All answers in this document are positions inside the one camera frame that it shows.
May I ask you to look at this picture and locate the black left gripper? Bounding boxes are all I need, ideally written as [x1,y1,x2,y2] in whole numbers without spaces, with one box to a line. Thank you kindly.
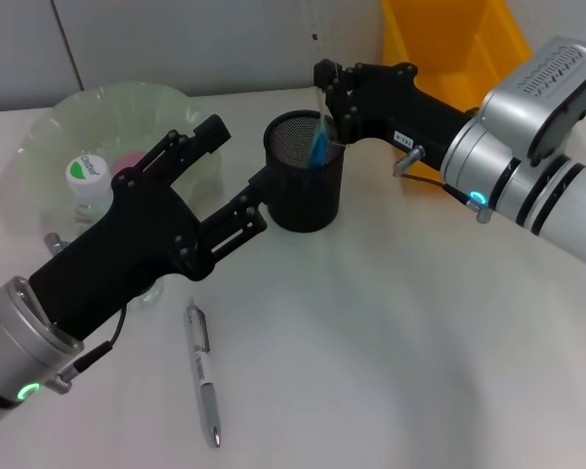
[27,113,275,343]

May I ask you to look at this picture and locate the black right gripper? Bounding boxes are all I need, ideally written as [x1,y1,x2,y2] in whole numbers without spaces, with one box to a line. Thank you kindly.
[313,58,479,171]

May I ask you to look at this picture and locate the transparent plastic ruler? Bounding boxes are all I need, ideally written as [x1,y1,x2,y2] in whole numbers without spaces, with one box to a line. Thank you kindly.
[311,29,334,148]

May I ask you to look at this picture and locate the blue scissors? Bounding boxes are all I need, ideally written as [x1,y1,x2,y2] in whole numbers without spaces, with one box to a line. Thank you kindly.
[308,115,332,171]

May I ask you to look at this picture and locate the pink peach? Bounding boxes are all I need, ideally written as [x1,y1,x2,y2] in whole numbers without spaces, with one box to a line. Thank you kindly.
[109,150,148,181]

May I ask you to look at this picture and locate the clear green-label water bottle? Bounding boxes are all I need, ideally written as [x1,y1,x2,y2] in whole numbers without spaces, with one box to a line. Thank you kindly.
[64,152,166,315]

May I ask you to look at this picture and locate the black mesh pen holder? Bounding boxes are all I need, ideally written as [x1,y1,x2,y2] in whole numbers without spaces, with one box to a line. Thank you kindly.
[263,109,348,235]

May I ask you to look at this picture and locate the pale green glass fruit plate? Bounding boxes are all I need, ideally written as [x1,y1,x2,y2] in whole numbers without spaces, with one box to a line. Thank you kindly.
[17,81,226,235]

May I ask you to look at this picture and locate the silver ballpoint pen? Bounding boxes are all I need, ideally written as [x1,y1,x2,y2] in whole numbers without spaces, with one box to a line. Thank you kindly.
[184,296,223,450]

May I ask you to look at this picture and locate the yellow plastic bin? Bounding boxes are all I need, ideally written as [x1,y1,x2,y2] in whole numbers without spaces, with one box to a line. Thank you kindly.
[380,0,536,181]

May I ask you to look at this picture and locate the silver left wrist connector post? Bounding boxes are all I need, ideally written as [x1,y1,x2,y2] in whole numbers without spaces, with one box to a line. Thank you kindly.
[43,232,68,256]

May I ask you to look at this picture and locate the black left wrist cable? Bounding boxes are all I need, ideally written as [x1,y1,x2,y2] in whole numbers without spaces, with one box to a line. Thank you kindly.
[52,303,129,396]

